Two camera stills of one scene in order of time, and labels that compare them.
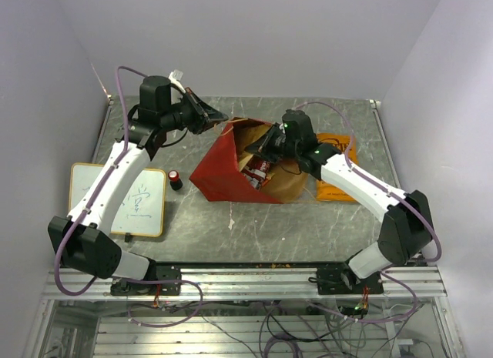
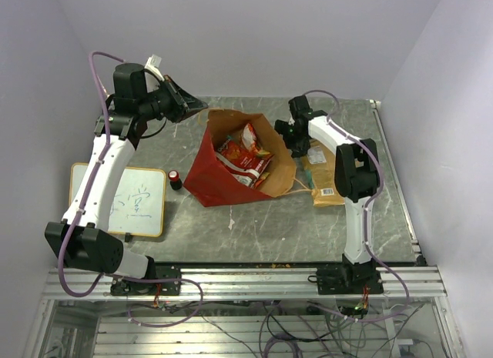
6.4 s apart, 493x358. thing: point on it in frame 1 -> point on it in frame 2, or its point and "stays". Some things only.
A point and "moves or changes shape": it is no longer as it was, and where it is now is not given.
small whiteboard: (141, 212) stays
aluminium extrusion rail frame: (400, 283) stays
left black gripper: (204, 115) -> (182, 102)
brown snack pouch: (245, 135) -> (319, 163)
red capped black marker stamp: (176, 182) stays
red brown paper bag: (229, 173) moves or changes shape
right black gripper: (263, 145) -> (299, 149)
